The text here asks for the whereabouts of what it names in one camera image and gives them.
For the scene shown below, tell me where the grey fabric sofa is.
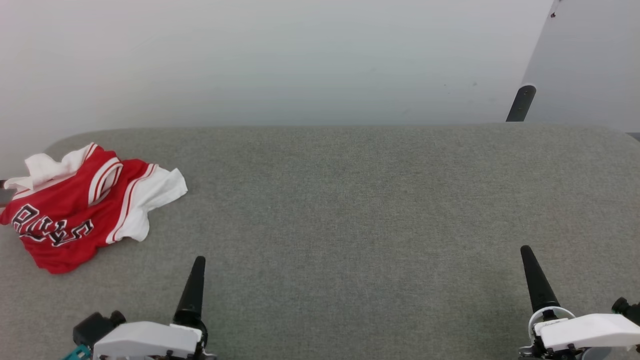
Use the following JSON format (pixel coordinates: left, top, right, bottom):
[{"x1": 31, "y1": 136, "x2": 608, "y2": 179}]
[{"x1": 0, "y1": 124, "x2": 640, "y2": 360}]

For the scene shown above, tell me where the black slanted post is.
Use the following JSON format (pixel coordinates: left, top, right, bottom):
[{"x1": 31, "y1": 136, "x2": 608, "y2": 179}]
[{"x1": 506, "y1": 85, "x2": 537, "y2": 123}]

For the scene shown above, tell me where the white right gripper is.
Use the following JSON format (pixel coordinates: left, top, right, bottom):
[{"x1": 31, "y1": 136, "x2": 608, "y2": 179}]
[{"x1": 520, "y1": 245, "x2": 640, "y2": 360}]

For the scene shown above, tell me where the teal cable connector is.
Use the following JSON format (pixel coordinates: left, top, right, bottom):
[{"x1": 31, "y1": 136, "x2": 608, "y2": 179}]
[{"x1": 62, "y1": 345, "x2": 93, "y2": 360}]

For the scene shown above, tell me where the red and white jersey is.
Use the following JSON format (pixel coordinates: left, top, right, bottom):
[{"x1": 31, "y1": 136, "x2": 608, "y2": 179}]
[{"x1": 0, "y1": 142, "x2": 189, "y2": 275}]

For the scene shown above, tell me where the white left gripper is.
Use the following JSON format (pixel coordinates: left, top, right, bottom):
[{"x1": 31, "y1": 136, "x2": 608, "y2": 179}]
[{"x1": 92, "y1": 256, "x2": 217, "y2": 360}]

